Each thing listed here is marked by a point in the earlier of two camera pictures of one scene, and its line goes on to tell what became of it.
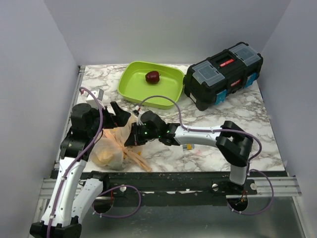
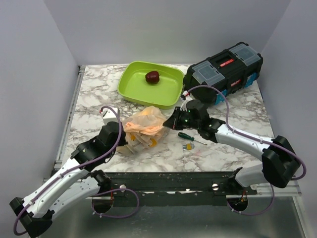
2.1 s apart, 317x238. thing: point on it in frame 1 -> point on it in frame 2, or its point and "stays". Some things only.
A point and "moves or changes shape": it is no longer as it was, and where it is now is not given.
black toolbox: x=208 y=83 stays
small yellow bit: x=188 y=147 stays
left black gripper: x=120 y=118 -> x=123 y=141
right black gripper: x=134 y=139 -> x=173 y=122
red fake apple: x=152 y=77 stays
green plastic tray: x=138 y=81 stays
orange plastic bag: x=109 y=152 moves or changes shape
